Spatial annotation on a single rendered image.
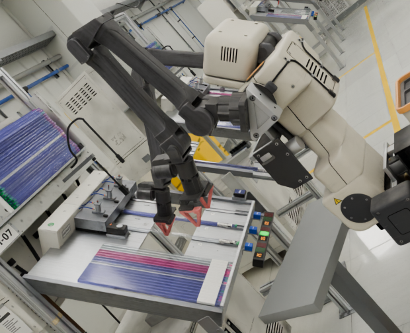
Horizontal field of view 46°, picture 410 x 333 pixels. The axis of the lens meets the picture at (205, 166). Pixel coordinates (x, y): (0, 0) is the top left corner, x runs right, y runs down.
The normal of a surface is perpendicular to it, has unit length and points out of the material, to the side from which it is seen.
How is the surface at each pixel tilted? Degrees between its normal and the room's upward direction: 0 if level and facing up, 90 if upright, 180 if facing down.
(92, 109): 90
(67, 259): 43
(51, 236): 90
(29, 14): 90
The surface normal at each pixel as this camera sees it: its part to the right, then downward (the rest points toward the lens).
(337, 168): -0.31, 0.50
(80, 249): 0.00, -0.89
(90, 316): 0.71, -0.52
